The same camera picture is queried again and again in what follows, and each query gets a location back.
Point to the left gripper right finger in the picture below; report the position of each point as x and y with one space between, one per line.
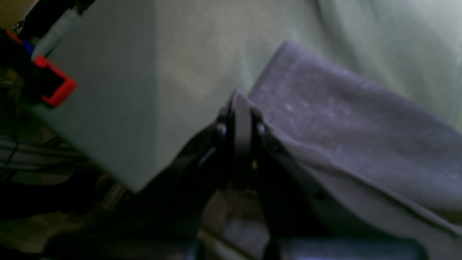
304 223

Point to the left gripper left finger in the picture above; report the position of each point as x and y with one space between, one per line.
161 221

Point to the grey t-shirt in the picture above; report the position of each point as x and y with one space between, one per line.
394 164

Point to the light green table cloth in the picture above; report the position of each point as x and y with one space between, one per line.
151 73

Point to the red clamp at left corner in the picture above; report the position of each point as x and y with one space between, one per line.
42 81

